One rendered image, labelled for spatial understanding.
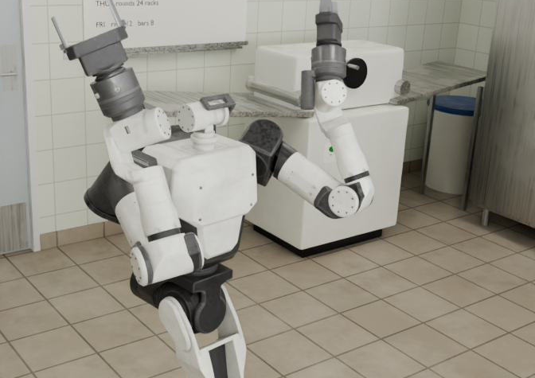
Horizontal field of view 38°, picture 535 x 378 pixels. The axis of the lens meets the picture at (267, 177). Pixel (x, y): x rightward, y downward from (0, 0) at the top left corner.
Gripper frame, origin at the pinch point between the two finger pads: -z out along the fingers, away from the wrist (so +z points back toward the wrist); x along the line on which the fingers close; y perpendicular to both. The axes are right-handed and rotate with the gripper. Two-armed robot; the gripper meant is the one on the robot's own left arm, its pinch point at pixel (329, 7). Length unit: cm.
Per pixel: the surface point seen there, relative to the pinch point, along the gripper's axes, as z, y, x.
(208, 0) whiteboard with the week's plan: -88, 117, -246
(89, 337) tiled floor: 104, 136, -147
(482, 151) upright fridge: -5, -46, -331
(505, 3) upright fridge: -91, -59, -294
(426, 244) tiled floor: 57, -11, -311
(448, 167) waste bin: -2, -24, -403
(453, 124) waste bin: -32, -27, -388
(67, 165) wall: 16, 188, -213
